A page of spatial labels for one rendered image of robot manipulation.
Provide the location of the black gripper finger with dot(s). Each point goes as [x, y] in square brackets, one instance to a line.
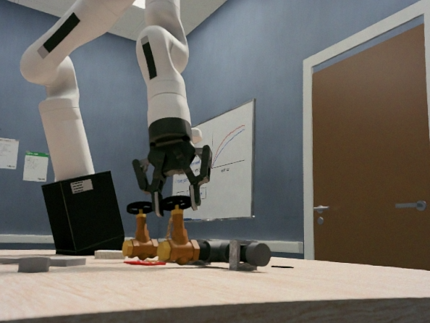
[205, 155]
[158, 181]

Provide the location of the red tag with gold chain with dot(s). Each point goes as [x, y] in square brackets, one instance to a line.
[151, 262]

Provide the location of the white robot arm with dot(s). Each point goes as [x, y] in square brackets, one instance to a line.
[46, 62]

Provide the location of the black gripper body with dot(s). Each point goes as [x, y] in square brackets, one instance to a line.
[167, 134]

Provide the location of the brass valve manifold with black handwheels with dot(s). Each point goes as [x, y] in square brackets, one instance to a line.
[183, 250]

